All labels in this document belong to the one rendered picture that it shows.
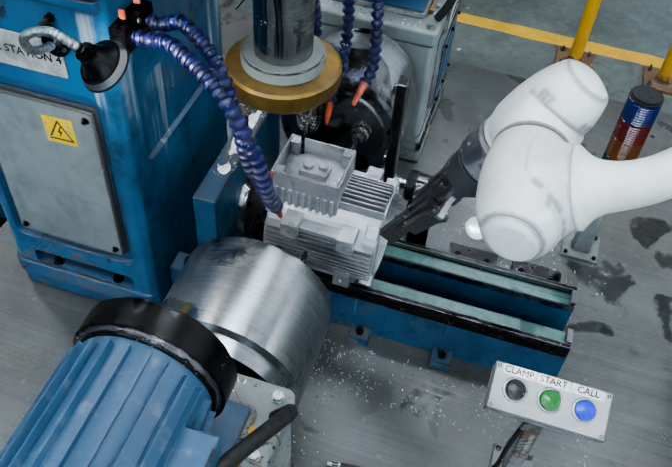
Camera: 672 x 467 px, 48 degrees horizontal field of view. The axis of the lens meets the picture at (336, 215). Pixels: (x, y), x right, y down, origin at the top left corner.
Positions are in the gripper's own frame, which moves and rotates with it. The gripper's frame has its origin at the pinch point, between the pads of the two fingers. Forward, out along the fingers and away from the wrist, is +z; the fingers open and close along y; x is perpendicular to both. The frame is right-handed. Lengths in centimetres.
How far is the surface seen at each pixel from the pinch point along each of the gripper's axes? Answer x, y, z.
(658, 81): 121, -228, 55
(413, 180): 2.3, -18.2, 5.9
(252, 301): -16.1, 26.1, 2.8
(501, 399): 21.2, 23.2, -6.8
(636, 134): 28.7, -33.2, -21.8
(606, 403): 32.8, 19.8, -15.4
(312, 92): -25.3, -0.3, -11.8
